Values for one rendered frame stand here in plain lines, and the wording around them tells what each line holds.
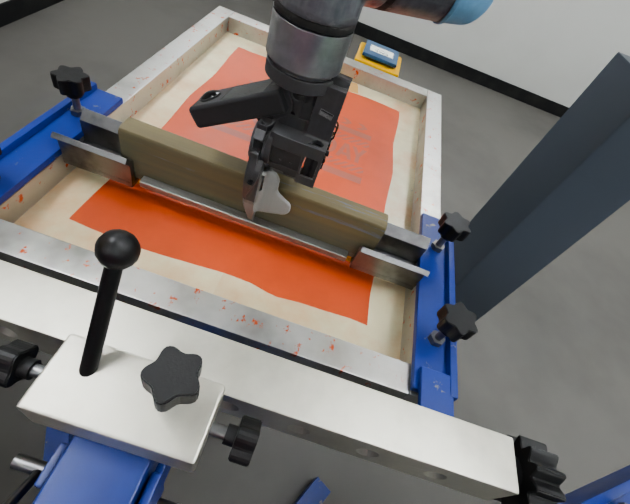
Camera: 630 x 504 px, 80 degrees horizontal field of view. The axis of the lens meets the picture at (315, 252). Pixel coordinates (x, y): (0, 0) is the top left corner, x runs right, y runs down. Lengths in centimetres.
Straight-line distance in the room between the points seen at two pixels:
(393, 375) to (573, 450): 164
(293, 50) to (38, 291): 31
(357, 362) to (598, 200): 84
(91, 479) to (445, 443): 29
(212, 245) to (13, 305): 24
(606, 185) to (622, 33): 349
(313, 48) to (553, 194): 83
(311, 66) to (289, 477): 126
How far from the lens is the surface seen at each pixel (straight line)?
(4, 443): 150
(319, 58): 37
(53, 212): 59
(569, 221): 118
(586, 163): 106
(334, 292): 53
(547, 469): 46
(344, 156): 76
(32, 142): 62
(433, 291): 54
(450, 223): 56
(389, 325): 54
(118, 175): 58
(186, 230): 55
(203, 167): 51
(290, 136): 42
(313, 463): 145
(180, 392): 26
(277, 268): 53
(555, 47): 444
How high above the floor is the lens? 138
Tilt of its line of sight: 49 degrees down
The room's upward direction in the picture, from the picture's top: 24 degrees clockwise
